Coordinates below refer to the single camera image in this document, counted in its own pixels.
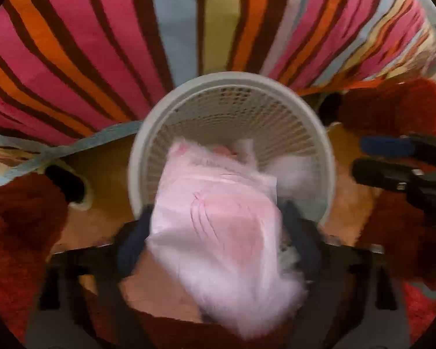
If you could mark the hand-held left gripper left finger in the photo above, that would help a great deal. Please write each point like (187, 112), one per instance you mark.
(132, 251)

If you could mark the red shaggy rug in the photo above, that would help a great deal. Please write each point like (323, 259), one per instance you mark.
(14, 232)

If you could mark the white mesh waste basket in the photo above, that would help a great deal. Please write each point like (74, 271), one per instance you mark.
(203, 116)

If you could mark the dark bed foot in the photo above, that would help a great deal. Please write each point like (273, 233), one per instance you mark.
(65, 187)
(329, 108)

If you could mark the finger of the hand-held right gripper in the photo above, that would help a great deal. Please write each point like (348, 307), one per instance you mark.
(385, 146)
(378, 175)

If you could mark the striped bedspread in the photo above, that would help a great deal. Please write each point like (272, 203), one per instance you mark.
(94, 43)

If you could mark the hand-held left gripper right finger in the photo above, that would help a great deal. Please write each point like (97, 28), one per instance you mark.
(299, 236)

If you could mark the white crumpled tissue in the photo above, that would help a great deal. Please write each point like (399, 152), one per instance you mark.
(294, 174)

